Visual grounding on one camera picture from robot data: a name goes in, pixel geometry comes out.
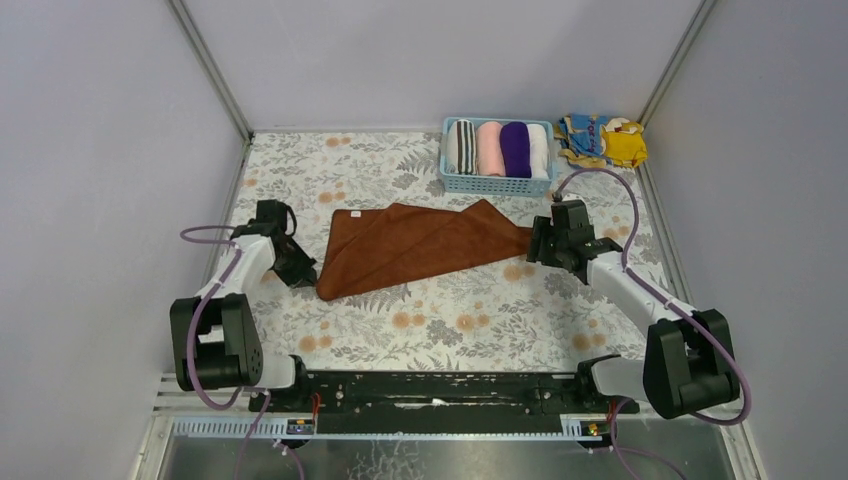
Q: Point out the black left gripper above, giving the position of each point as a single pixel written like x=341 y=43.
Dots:
x=291 y=257

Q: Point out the pink rolled towel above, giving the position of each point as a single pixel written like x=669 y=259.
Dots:
x=490 y=160

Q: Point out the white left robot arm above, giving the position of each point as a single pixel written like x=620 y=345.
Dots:
x=214 y=335

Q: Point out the floral patterned table mat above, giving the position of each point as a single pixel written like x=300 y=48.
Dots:
x=507 y=316

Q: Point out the white rolled towel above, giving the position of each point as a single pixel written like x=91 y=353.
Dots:
x=538 y=150

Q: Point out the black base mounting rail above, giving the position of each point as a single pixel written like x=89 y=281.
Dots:
x=391 y=402

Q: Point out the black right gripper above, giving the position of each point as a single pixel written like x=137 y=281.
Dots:
x=548 y=242

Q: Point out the light blue plastic basket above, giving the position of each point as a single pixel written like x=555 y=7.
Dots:
x=493 y=185

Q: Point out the striped rolled towel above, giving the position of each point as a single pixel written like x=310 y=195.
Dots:
x=461 y=148

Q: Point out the purple towel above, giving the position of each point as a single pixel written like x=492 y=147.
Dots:
x=515 y=148

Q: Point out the brown towel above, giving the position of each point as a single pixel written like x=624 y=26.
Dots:
x=369 y=250

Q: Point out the blue yellow cartoon towel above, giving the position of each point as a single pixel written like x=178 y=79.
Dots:
x=597 y=141

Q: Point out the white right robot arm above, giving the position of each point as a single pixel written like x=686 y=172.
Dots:
x=688 y=365

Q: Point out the slotted cable duct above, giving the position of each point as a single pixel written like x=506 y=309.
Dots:
x=565 y=429

